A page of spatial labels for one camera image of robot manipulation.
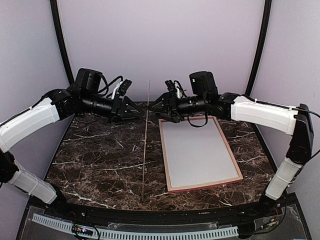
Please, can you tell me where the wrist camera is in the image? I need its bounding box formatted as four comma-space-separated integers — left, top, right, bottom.
106, 79, 132, 100
165, 80, 187, 99

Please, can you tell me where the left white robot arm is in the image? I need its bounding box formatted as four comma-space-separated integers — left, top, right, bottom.
0, 88, 143, 218

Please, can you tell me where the pink wooden picture frame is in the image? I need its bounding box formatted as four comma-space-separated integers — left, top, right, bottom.
158, 115, 244, 195

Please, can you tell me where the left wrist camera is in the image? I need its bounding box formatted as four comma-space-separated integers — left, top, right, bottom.
106, 79, 132, 100

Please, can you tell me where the right small circuit board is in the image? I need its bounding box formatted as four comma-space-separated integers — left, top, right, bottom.
259, 218, 279, 230

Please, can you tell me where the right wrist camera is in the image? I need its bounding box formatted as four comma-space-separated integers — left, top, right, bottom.
165, 80, 187, 99

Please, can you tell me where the black front rail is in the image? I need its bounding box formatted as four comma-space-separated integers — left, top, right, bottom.
30, 194, 296, 226

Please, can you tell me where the right black enclosure post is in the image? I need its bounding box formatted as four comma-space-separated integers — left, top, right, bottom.
244, 0, 273, 96

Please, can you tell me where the left black enclosure post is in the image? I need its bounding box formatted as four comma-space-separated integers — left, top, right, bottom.
49, 0, 75, 85

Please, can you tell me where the small circuit board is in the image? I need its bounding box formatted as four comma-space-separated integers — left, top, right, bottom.
259, 218, 279, 230
71, 224, 93, 236

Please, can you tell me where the left small circuit board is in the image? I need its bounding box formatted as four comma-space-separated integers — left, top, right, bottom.
71, 224, 93, 236

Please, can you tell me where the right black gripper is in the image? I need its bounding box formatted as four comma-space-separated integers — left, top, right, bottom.
147, 92, 208, 123

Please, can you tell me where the brown cardboard backing board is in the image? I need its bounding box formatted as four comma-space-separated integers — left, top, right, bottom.
141, 80, 151, 203

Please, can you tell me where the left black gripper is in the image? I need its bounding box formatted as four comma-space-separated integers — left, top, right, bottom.
81, 91, 145, 125

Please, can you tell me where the black enclosure post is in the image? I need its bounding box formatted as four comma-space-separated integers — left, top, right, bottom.
244, 0, 273, 96
49, 0, 75, 85

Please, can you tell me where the white slotted cable duct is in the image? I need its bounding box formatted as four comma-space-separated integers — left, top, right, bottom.
31, 213, 239, 240

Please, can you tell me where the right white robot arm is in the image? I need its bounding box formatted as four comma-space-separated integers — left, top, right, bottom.
148, 91, 314, 217

